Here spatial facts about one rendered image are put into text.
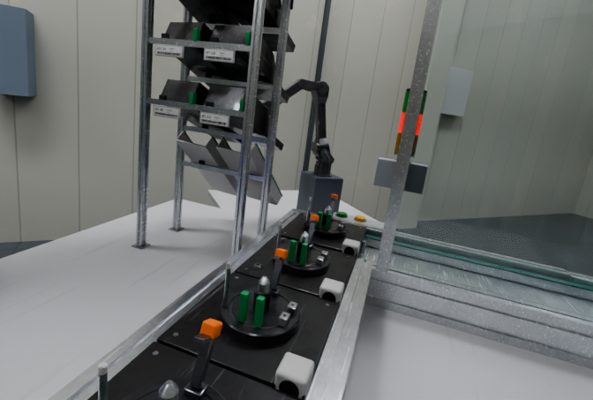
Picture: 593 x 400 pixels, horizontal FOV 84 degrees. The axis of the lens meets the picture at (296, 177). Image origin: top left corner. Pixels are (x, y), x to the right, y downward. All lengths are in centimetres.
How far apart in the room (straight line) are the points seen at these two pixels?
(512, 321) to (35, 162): 316
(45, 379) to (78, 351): 7
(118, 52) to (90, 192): 118
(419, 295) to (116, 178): 277
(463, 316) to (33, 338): 91
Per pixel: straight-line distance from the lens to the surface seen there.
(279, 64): 102
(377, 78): 403
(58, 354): 79
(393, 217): 86
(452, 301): 94
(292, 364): 54
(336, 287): 73
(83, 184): 329
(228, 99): 96
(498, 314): 97
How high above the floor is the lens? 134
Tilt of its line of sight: 12 degrees down
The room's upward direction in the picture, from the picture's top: 7 degrees clockwise
